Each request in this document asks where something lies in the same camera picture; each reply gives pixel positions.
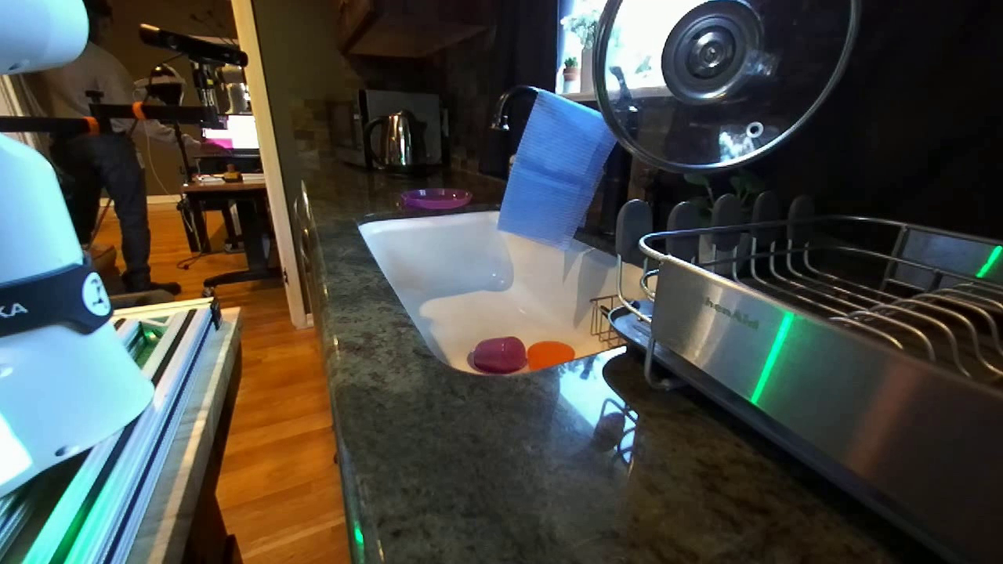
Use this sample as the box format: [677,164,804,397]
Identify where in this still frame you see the glass pot lid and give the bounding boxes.
[590,0,866,175]

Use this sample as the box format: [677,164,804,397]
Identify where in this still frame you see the blue dish cloth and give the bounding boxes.
[496,84,628,251]

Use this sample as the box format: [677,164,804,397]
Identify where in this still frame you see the stainless steel dish rack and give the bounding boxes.
[609,192,1003,564]

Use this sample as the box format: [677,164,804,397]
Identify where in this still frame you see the white kitchen sink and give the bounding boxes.
[354,211,634,382]

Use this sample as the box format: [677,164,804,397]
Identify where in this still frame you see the purple plastic cup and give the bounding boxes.
[465,332,530,378]

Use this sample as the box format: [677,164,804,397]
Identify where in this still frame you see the orange plastic cup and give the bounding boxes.
[523,337,581,374]

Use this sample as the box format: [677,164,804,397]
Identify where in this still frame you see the purple plastic bowl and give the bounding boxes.
[396,183,476,220]

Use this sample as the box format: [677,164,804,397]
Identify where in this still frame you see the stainless steel kettle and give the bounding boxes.
[365,107,432,175]

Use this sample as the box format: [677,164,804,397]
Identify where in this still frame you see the bright window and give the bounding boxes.
[552,0,710,102]

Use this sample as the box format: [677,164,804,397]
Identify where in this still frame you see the dark wooden table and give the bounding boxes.
[180,170,277,291]

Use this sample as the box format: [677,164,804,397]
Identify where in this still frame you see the bright computer monitor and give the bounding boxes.
[197,110,265,158]

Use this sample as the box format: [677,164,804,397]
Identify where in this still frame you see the person in dark trousers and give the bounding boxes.
[22,0,183,297]

